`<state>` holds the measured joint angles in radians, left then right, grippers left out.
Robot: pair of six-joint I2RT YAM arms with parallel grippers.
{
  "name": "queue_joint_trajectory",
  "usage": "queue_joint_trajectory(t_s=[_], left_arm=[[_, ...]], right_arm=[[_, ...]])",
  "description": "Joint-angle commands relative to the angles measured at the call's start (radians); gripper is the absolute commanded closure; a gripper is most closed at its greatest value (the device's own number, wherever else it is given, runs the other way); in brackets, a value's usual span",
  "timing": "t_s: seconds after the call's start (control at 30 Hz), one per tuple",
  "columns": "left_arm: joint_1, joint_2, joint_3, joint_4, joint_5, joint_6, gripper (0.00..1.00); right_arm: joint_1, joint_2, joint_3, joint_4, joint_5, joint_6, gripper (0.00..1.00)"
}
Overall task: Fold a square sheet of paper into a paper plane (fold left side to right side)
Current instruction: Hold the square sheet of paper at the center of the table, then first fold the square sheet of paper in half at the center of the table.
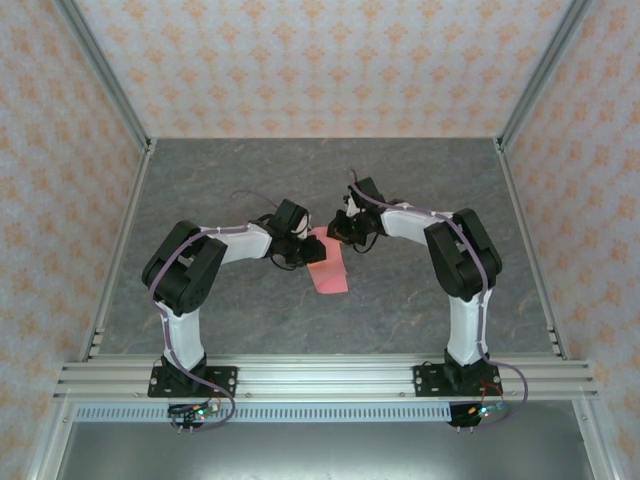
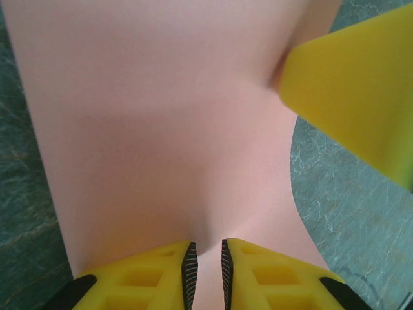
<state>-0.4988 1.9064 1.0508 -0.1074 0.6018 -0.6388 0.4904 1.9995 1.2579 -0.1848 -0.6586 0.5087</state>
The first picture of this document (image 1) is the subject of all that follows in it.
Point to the pink paper sheet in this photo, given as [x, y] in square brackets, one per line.
[331, 277]

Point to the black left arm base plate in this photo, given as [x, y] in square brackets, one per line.
[226, 381]

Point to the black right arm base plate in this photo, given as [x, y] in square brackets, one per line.
[424, 384]

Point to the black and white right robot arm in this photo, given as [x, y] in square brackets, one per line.
[462, 255]

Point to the aluminium frame post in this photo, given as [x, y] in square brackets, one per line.
[107, 75]
[538, 75]

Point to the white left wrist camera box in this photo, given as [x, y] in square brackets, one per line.
[302, 227]

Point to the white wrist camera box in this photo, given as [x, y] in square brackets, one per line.
[354, 206]
[302, 227]

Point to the grey metal panel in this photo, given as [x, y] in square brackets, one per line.
[325, 455]

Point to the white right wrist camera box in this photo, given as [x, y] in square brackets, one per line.
[354, 206]

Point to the aluminium frame leg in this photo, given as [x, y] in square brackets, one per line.
[594, 445]
[51, 445]

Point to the aluminium mounting rail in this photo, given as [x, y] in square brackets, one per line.
[325, 375]

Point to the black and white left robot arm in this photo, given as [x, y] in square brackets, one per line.
[182, 280]

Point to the aluminium side rail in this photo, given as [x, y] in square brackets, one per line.
[134, 197]
[517, 200]

